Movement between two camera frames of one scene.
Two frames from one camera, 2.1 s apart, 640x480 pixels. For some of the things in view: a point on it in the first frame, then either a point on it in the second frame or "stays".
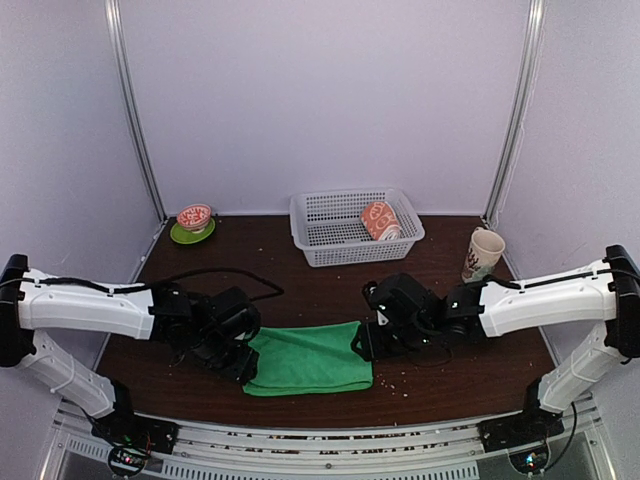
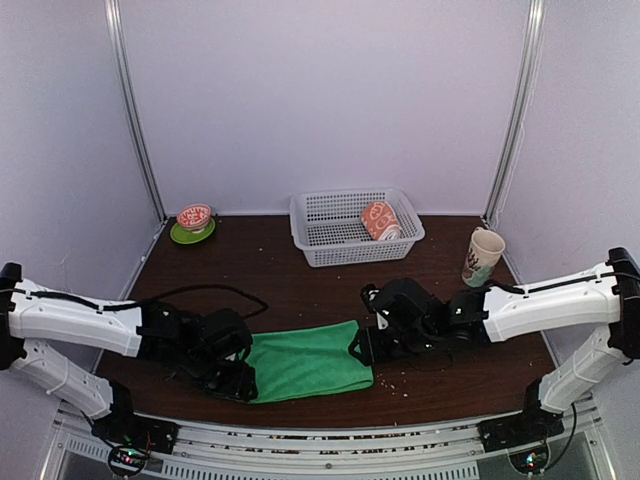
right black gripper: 363,335 stays
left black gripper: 240,369 → 238,385
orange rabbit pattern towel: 380,221 stays
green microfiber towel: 308,358 stays
